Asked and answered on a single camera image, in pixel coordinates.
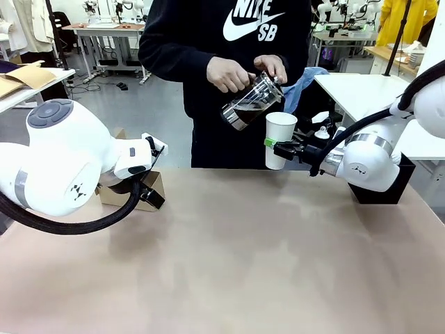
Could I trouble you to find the black office chair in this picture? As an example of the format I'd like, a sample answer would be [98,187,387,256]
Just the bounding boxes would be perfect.
[51,11,76,36]

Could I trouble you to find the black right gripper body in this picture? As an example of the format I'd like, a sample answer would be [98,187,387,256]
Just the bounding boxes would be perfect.
[297,144,326,168]

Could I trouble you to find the person's right hand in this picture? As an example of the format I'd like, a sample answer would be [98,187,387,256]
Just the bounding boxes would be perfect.
[207,55,257,94]

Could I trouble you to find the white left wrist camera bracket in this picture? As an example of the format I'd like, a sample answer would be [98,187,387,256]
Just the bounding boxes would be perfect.
[141,133,170,165]

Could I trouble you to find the black arm cable sleeve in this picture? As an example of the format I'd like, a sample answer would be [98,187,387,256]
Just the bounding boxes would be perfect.
[308,59,445,177]
[0,179,142,236]

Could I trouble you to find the wooden background table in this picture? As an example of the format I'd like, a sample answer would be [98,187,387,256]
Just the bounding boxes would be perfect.
[364,44,420,76]

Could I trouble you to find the blue cloth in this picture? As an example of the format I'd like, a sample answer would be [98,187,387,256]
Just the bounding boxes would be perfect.
[282,67,330,114]

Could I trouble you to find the white table with cardboard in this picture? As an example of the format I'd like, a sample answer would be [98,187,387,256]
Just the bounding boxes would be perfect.
[0,67,77,114]

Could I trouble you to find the glass french press with coffee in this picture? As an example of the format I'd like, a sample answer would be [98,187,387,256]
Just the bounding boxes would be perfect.
[220,71,283,132]

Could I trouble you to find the white hanging coat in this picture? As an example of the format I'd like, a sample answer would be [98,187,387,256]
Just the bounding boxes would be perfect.
[21,0,56,54]
[0,0,29,52]

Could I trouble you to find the brown cardboard sheets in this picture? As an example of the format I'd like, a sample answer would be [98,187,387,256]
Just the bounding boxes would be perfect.
[0,61,58,100]

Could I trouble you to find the background table with robots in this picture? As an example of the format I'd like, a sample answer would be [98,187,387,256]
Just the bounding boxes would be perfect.
[311,22,379,48]

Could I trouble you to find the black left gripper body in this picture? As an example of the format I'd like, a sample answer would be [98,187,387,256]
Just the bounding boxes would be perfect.
[105,176,166,211]

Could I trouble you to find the grey background work table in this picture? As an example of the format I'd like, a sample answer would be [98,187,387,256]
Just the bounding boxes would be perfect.
[71,22,151,86]

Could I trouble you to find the white side table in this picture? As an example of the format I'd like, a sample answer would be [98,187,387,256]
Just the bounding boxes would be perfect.
[312,72,445,161]

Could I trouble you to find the person in yellow coat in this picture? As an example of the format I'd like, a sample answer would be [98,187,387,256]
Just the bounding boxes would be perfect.
[375,0,438,48]

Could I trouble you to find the black right arm cable sleeve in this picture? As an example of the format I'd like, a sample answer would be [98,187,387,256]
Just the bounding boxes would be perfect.
[308,59,445,177]

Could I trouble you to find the white paper cup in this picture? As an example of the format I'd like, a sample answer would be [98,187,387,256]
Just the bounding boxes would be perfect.
[265,111,298,171]

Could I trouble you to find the person's left hand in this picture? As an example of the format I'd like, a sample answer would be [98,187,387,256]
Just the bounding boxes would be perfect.
[253,54,289,87]

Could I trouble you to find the black tripod pole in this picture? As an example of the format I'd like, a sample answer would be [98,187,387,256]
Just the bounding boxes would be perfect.
[382,0,413,77]
[44,0,71,71]

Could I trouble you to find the person in black hoodie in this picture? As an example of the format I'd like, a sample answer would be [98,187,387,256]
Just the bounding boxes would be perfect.
[138,0,313,170]

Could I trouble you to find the black left arm cable sleeve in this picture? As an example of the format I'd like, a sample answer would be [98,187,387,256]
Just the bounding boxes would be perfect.
[0,179,142,236]

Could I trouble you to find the brown cardboard cup carrier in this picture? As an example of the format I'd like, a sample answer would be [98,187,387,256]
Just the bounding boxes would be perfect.
[95,169,166,212]

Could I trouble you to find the black open box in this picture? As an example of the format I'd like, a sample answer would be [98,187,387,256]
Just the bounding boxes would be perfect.
[347,152,416,205]

